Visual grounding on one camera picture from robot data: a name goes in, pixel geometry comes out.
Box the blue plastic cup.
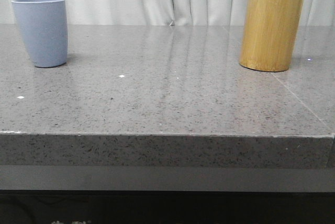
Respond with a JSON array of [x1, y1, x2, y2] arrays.
[[12, 0, 68, 68]]

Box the bamboo cylindrical holder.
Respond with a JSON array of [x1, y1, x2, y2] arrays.
[[239, 0, 303, 72]]

